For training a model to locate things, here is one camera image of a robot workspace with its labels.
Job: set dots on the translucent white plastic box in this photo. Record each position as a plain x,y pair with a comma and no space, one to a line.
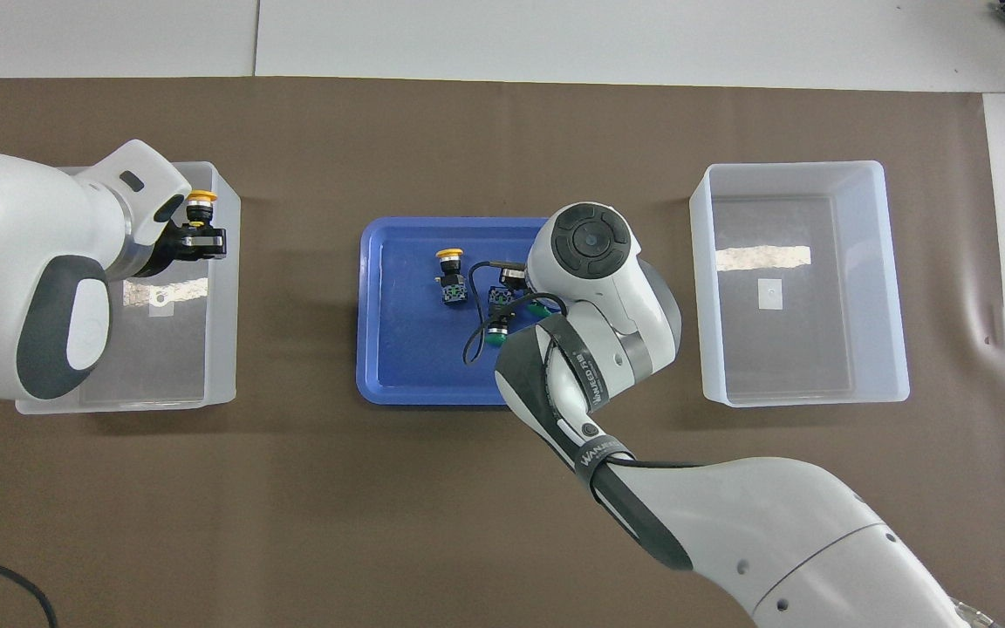
701,305
222,331

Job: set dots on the blue plastic tray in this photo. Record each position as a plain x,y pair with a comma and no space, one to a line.
406,349

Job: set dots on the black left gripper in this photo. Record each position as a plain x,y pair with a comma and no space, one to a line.
169,249

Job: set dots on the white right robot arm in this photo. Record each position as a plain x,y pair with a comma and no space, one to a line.
773,541

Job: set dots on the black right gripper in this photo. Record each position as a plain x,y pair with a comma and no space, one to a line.
513,277

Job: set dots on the yellow push button switch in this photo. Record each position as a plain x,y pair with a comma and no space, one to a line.
452,283
199,209

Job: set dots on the green push button switch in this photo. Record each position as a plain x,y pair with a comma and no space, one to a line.
495,336
539,308

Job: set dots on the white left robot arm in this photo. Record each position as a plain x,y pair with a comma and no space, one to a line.
14,262

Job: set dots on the white sticker label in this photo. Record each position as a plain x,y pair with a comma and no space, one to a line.
770,295

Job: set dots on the brown table mat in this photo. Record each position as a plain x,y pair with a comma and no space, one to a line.
293,523

